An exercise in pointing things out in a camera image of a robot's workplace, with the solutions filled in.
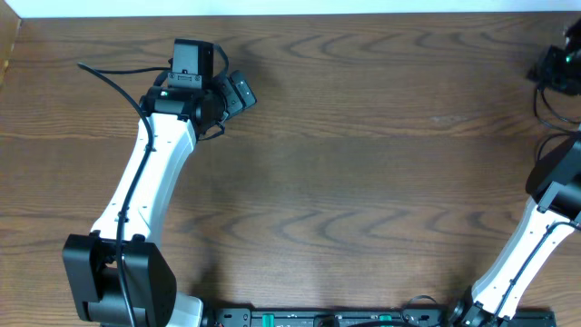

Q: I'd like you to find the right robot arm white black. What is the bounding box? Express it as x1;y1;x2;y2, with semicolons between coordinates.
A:
436;18;580;327

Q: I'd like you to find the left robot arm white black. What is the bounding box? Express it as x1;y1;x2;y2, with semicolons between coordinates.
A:
63;39;257;326

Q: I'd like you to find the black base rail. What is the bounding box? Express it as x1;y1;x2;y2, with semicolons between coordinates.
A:
199;304;557;327

